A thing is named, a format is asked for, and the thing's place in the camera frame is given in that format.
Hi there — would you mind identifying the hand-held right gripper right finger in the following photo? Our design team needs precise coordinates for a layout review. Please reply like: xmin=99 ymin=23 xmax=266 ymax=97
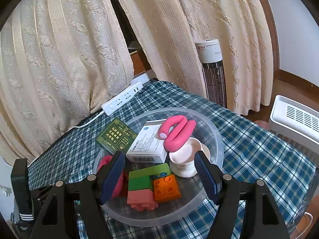
xmin=194 ymin=151 xmax=291 ymax=239

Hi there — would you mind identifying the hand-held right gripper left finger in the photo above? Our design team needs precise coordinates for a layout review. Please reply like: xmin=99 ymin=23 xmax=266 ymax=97
xmin=30 ymin=151 xmax=126 ymax=239

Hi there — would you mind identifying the pink foam hair roller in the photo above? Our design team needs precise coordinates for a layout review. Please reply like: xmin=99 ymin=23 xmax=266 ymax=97
xmin=98 ymin=155 xmax=125 ymax=200
xmin=159 ymin=115 xmax=196 ymax=152

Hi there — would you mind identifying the green square toy brick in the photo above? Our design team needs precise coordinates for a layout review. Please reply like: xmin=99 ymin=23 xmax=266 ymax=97
xmin=128 ymin=175 xmax=153 ymax=192

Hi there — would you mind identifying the white cup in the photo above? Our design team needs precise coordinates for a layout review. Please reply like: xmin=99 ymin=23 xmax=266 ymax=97
xmin=169 ymin=137 xmax=211 ymax=178

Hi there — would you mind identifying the green dotted toy brick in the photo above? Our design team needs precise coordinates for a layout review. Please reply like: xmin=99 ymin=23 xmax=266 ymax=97
xmin=129 ymin=163 xmax=173 ymax=180

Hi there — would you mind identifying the pink square toy brick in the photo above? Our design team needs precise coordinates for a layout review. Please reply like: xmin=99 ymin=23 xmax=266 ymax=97
xmin=127 ymin=188 xmax=159 ymax=212

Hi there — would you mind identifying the dark green cardboard box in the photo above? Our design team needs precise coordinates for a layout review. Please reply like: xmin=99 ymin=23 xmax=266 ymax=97
xmin=96 ymin=117 xmax=137 ymax=155

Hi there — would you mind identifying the orange toy brick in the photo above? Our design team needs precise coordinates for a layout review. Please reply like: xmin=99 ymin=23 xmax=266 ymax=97
xmin=152 ymin=174 xmax=182 ymax=203

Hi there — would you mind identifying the clear plastic bowl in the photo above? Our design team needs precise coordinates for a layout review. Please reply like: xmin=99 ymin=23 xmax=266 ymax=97
xmin=93 ymin=107 xmax=224 ymax=227

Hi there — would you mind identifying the white barcode box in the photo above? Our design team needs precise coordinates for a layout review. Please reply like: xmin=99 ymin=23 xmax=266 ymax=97
xmin=125 ymin=121 xmax=168 ymax=163

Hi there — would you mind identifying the blue plaid tablecloth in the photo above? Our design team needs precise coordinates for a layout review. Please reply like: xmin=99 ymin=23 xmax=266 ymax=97
xmin=26 ymin=80 xmax=316 ymax=239

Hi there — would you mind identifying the white power strip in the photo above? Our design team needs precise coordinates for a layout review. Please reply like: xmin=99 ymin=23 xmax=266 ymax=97
xmin=101 ymin=81 xmax=144 ymax=116

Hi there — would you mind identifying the white air purifier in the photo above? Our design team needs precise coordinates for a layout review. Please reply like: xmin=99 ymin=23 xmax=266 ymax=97
xmin=268 ymin=95 xmax=319 ymax=165

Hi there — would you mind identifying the cream patterned curtain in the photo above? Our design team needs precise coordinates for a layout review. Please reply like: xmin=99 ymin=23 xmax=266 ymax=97
xmin=107 ymin=0 xmax=275 ymax=116
xmin=0 ymin=0 xmax=135 ymax=166

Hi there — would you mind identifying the white tower fan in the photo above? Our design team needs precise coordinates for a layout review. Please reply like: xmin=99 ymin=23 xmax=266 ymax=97
xmin=195 ymin=39 xmax=228 ymax=109

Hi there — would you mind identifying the white power strip cable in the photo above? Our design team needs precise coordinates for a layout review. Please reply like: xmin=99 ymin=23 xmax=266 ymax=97
xmin=29 ymin=110 xmax=105 ymax=166

